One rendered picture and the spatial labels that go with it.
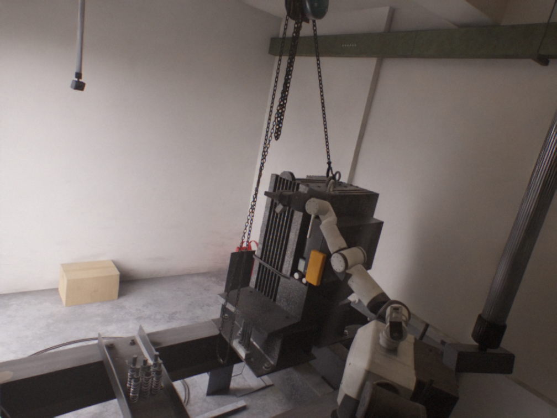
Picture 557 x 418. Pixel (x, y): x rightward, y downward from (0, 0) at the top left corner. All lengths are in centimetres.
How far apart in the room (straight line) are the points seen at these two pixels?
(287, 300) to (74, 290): 218
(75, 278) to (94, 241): 44
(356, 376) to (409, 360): 17
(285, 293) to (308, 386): 48
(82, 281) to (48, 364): 171
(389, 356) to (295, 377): 105
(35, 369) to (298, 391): 122
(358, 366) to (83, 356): 141
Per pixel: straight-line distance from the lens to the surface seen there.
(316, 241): 187
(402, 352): 128
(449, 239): 283
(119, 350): 219
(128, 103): 382
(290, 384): 226
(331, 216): 163
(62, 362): 217
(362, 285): 149
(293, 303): 215
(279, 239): 216
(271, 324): 205
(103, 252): 413
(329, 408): 204
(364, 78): 336
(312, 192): 163
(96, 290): 388
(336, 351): 243
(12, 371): 216
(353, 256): 151
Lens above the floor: 195
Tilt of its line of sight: 14 degrees down
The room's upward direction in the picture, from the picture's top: 12 degrees clockwise
